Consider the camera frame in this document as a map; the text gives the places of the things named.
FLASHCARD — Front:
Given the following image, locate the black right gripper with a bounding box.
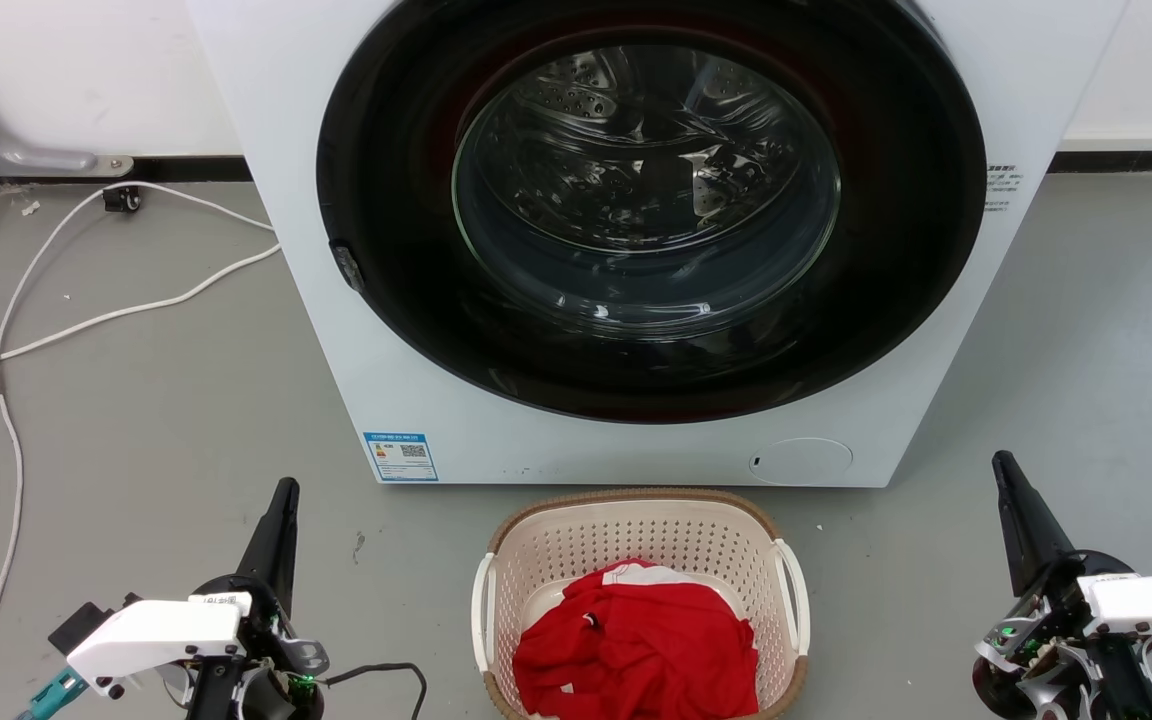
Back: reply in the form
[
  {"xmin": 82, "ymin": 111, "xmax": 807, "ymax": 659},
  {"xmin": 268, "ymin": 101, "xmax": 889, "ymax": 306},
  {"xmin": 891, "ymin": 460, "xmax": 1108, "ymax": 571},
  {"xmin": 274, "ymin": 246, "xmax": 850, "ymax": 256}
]
[{"xmin": 972, "ymin": 450, "xmax": 1152, "ymax": 720}]

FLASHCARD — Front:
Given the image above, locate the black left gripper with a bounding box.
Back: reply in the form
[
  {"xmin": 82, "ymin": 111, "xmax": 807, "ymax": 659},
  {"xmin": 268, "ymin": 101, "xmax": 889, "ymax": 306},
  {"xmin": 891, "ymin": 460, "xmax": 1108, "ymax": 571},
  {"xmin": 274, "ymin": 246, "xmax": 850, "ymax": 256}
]
[{"xmin": 183, "ymin": 478, "xmax": 330, "ymax": 720}]

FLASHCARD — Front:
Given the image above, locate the white front-load washing machine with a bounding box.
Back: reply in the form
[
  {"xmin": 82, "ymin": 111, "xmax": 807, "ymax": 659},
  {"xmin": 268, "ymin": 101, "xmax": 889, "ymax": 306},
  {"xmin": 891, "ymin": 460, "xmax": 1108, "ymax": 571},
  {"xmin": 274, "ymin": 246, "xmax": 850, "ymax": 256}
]
[{"xmin": 185, "ymin": 0, "xmax": 1131, "ymax": 490}]

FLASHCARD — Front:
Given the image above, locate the long white looping floor cable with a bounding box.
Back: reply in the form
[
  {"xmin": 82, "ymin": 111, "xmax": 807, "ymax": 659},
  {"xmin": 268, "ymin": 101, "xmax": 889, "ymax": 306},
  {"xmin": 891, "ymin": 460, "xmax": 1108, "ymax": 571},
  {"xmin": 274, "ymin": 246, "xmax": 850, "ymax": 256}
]
[{"xmin": 0, "ymin": 180, "xmax": 278, "ymax": 720}]

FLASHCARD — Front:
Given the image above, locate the black round washer door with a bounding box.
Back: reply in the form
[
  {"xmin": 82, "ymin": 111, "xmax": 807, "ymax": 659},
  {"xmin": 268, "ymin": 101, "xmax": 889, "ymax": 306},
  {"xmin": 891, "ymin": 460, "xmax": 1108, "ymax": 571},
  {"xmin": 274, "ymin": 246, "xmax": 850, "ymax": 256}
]
[{"xmin": 316, "ymin": 0, "xmax": 988, "ymax": 425}]

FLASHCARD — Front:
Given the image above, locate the round white filter cover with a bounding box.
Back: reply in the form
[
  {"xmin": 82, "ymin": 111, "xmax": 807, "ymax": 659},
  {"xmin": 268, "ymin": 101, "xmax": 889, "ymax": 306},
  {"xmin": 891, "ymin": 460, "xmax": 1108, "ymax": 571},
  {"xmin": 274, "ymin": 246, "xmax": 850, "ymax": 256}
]
[{"xmin": 748, "ymin": 437, "xmax": 855, "ymax": 488}]

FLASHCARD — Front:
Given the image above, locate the red and white garment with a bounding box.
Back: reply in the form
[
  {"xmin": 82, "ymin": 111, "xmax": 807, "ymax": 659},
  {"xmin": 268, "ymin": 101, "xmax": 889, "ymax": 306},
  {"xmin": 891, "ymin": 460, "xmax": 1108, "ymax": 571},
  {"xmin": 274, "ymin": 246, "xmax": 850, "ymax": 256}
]
[{"xmin": 512, "ymin": 558, "xmax": 761, "ymax": 720}]

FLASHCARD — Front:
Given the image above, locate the thin black left gripper cable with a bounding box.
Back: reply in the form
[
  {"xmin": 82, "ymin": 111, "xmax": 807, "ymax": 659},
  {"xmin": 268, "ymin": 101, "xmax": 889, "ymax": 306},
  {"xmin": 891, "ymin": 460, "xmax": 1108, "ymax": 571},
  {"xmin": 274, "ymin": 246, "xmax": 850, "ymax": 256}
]
[{"xmin": 321, "ymin": 662, "xmax": 429, "ymax": 720}]

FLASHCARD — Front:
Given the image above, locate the cream perforated laundry basket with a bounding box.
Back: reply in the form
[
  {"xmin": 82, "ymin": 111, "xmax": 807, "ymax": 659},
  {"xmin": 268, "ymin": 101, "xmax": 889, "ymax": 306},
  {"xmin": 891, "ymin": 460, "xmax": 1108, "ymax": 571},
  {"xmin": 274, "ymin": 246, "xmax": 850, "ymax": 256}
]
[{"xmin": 471, "ymin": 488, "xmax": 812, "ymax": 720}]

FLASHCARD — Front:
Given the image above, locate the blue energy label sticker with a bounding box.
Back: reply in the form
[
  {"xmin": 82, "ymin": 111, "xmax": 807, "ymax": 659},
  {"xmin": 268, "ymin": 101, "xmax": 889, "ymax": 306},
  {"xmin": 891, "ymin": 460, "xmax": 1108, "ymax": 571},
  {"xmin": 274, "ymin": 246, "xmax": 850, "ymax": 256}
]
[{"xmin": 363, "ymin": 431, "xmax": 439, "ymax": 484}]

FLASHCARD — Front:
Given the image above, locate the small text warning sticker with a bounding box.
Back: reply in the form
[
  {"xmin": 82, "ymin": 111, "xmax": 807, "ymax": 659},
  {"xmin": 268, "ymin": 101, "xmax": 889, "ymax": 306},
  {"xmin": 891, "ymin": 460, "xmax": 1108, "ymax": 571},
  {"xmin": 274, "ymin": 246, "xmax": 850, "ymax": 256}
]
[{"xmin": 984, "ymin": 164, "xmax": 1026, "ymax": 213}]

